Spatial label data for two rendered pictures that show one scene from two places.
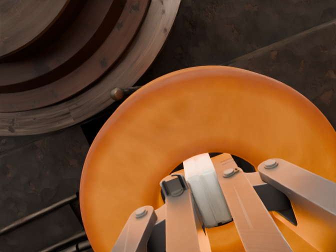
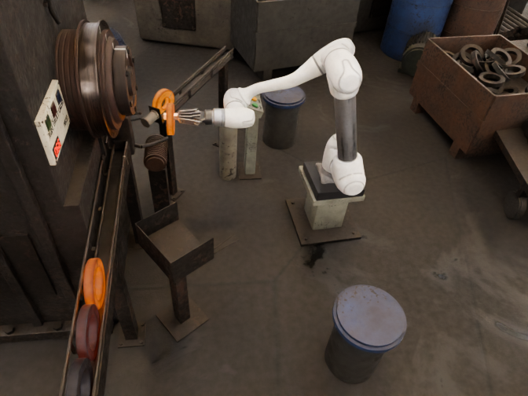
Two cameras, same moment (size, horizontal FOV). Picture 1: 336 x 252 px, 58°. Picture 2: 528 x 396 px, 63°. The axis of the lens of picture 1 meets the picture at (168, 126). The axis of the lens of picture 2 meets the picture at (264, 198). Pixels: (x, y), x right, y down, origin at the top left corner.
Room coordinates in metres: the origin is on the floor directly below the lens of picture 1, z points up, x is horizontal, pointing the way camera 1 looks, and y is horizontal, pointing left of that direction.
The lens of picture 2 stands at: (0.18, 1.81, 2.06)
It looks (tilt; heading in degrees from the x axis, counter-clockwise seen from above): 44 degrees down; 254
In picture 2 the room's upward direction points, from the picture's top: 5 degrees clockwise
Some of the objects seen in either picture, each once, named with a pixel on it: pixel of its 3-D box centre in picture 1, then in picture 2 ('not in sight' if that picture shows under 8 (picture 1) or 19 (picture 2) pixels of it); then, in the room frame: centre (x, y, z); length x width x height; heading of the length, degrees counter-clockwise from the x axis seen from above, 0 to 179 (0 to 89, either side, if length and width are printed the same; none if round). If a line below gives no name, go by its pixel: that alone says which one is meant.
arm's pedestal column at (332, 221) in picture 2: not in sight; (325, 203); (-0.74, 0.04, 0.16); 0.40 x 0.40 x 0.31; 0
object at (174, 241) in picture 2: not in sight; (180, 280); (0.21, 0.63, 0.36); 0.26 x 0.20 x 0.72; 120
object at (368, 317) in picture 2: not in sight; (359, 338); (-0.59, 0.98, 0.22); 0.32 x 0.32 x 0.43
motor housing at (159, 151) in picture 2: not in sight; (159, 178); (0.27, -0.21, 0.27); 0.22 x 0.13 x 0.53; 85
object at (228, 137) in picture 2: not in sight; (228, 146); (-0.19, -0.48, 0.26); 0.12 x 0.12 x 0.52
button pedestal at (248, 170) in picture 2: not in sight; (251, 136); (-0.35, -0.50, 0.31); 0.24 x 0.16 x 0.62; 85
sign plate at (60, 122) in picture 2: not in sight; (54, 122); (0.57, 0.44, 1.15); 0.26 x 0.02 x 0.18; 85
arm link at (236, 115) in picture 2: not in sight; (239, 116); (-0.17, 0.01, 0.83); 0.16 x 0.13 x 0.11; 175
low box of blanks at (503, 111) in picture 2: not in sight; (482, 94); (-2.34, -0.81, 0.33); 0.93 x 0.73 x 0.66; 92
